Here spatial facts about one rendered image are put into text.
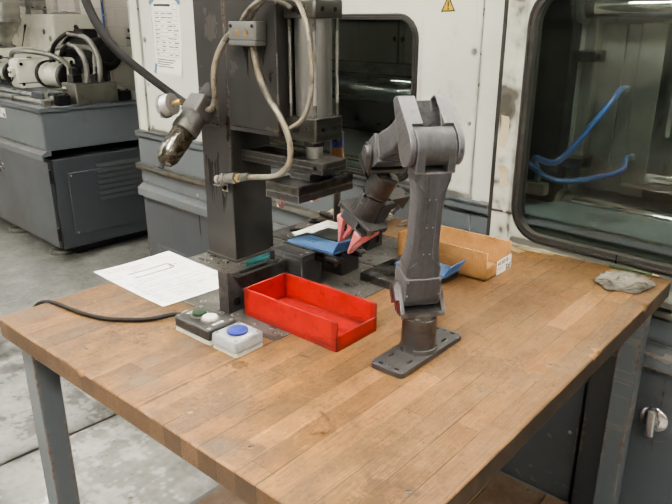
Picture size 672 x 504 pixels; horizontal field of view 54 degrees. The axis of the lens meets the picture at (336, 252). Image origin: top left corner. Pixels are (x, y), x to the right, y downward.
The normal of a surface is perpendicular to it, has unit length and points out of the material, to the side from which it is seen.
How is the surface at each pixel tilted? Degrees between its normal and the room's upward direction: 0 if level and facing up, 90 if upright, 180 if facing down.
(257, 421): 0
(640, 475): 90
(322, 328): 90
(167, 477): 0
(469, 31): 90
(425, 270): 98
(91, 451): 0
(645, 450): 90
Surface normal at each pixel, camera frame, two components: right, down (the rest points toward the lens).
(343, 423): 0.00, -0.94
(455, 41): -0.70, 0.24
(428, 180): 0.20, 0.46
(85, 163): 0.71, 0.23
